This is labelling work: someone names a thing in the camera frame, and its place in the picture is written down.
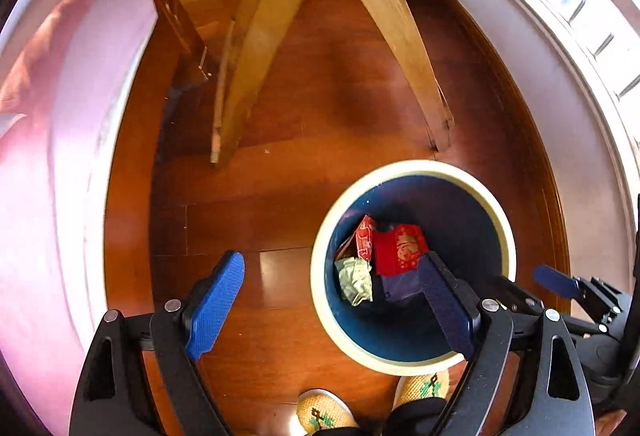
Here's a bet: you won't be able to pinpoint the purple plastic bag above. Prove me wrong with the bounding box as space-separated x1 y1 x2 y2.
381 269 422 304

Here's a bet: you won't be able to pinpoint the yellow paper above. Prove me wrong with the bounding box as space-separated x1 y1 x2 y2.
334 257 373 307

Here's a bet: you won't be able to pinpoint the orange red snack packet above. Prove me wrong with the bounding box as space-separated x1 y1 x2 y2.
335 215 376 263

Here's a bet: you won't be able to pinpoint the right embroidered slipper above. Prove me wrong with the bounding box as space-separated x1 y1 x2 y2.
393 370 450 409

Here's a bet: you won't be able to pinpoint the embroidered slipper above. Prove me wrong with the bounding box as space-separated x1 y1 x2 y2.
393 370 450 409
296 388 359 435

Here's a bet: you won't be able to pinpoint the red packet in bin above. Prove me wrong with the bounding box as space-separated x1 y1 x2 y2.
373 224 428 277

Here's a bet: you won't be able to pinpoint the blue bin with cream rim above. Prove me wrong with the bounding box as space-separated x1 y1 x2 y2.
310 160 516 376

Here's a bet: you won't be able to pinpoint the left embroidered slipper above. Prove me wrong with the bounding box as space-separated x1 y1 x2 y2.
296 388 359 435

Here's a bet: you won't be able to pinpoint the window metal grille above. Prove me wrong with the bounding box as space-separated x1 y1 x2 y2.
539 0 639 106

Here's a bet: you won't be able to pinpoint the pink bed blanket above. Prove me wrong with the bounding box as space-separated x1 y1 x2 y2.
1 0 181 435

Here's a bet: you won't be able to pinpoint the wooden table legs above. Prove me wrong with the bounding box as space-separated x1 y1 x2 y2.
209 0 454 165

